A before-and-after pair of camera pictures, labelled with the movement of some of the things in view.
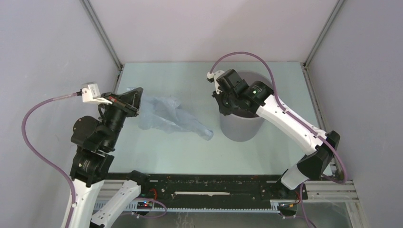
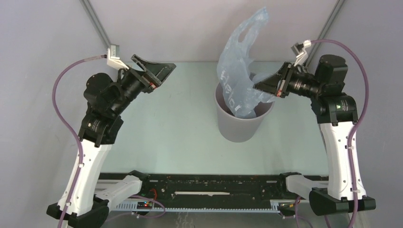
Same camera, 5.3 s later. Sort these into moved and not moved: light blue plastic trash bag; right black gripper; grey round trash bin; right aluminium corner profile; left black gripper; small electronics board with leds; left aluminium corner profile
Moved: left black gripper; right black gripper; light blue plastic trash bag
Not moved: grey round trash bin; small electronics board with leds; left aluminium corner profile; right aluminium corner profile
